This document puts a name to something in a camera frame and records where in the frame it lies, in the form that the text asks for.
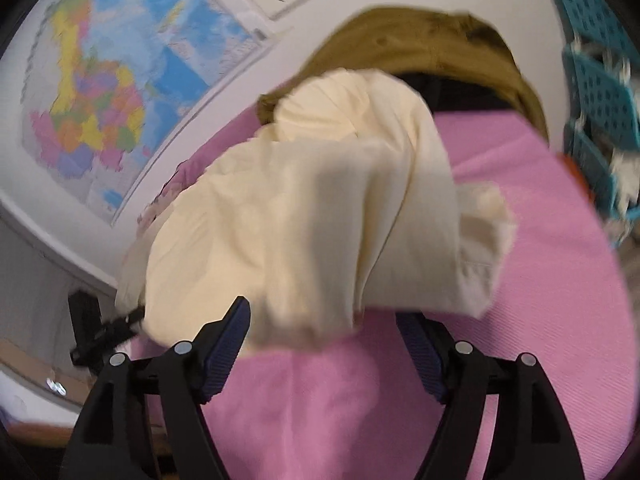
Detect blue perforated plastic rack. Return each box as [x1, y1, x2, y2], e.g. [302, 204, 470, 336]
[537, 0, 640, 223]

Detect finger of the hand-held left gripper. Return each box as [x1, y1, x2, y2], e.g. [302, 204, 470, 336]
[97, 307, 147, 347]

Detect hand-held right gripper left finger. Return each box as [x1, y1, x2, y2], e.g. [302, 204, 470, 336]
[59, 296, 252, 480]

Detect white plastic bags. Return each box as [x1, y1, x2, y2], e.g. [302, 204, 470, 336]
[602, 145, 640, 248]

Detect cream yellow jacket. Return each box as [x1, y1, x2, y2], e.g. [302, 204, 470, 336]
[115, 70, 516, 352]

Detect olive green garment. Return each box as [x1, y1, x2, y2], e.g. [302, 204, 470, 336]
[257, 6, 549, 142]

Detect brown wooden shelf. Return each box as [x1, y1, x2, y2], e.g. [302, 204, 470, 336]
[0, 339, 98, 407]

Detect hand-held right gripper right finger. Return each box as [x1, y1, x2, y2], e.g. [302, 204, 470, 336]
[395, 312, 586, 480]

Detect pink daisy print blanket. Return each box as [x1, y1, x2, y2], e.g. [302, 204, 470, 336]
[120, 110, 632, 480]

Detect colourful wall map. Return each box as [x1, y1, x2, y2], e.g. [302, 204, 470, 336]
[20, 0, 273, 226]

